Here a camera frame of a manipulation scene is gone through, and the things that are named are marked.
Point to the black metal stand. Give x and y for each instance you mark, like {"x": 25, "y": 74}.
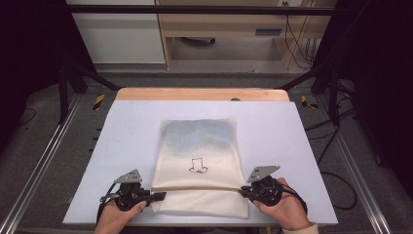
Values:
{"x": 63, "y": 94}
{"x": 333, "y": 97}

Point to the aluminium floor rail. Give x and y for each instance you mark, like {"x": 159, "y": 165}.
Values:
{"x": 360, "y": 182}
{"x": 39, "y": 169}

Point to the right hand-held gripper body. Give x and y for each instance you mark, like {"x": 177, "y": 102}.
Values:
{"x": 266, "y": 191}

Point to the white mesh laundry bag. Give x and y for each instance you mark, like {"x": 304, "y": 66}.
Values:
{"x": 201, "y": 149}

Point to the white cabinet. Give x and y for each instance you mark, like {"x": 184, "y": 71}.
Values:
{"x": 120, "y": 35}

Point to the yellow and black tape piece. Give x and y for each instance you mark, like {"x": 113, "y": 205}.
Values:
{"x": 99, "y": 101}
{"x": 305, "y": 101}

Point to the person's right hand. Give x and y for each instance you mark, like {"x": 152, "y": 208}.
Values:
{"x": 289, "y": 211}

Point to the white foam board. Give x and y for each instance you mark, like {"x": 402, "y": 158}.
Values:
{"x": 130, "y": 136}

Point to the person's left hand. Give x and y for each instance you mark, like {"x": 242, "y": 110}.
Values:
{"x": 112, "y": 217}

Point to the black horizontal frame bar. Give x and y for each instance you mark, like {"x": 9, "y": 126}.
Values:
{"x": 195, "y": 10}

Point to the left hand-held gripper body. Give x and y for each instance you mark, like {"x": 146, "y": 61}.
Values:
{"x": 130, "y": 195}

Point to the light wooden desk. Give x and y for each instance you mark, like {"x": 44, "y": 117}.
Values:
{"x": 227, "y": 24}

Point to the black curtain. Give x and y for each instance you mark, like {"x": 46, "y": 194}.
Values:
{"x": 380, "y": 81}
{"x": 29, "y": 48}

